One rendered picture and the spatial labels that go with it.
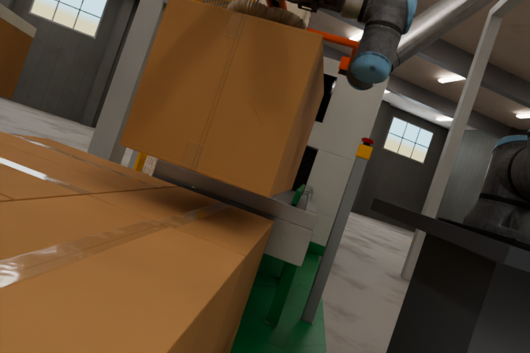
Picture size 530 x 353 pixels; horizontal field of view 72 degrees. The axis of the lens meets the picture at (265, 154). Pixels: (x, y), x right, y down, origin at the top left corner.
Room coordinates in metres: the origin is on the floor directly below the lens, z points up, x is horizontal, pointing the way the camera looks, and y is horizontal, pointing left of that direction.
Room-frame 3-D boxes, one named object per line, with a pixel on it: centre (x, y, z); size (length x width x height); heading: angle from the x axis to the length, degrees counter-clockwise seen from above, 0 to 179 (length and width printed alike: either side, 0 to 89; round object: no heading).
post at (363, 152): (1.99, -0.51, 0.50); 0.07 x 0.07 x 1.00; 82
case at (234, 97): (1.17, 0.11, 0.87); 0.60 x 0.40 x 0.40; 170
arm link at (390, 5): (0.89, -0.17, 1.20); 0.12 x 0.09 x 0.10; 82
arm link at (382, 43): (0.90, -0.18, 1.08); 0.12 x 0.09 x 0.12; 175
